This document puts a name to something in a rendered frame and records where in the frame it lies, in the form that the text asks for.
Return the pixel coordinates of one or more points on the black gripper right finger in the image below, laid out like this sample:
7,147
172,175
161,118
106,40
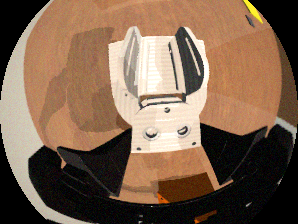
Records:
226,151

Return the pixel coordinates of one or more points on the yellow flat plate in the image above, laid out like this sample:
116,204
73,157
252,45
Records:
252,10

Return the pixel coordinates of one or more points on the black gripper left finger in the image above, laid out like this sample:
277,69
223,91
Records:
106,164

